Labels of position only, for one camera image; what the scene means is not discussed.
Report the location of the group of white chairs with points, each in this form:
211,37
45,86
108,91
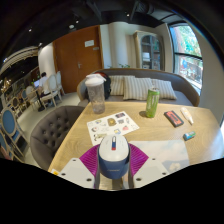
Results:
50,90

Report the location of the brown wooden door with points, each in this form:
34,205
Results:
76,60

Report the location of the clear shaker bottle white lid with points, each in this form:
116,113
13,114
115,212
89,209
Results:
96,96

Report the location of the small teal box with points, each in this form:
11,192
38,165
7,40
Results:
189,135

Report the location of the white and blue computer mouse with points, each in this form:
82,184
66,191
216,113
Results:
114,156

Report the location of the black-framed window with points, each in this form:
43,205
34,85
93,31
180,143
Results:
188,56

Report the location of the green drink can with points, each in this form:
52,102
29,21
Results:
152,103

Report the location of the glass-door cabinet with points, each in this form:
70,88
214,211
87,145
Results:
150,51

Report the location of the small white tube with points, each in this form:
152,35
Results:
187,115

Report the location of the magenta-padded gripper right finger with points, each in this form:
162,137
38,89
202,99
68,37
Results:
150,171

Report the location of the black and orange backpack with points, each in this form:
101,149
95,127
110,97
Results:
107,86

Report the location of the flat black and red box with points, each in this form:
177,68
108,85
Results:
173,118

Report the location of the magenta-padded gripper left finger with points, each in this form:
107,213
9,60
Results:
78,171

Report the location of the grey curved sofa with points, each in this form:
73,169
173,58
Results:
183,88

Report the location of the grey tufted armchair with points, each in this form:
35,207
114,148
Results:
55,133

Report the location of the white sticker sheet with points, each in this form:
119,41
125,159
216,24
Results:
110,128

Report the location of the pale sky-print mouse pad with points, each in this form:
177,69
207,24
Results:
166,153

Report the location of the striped beige cushion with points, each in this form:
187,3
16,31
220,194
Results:
136,88
166,89
116,86

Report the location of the person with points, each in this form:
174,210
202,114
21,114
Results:
43,83

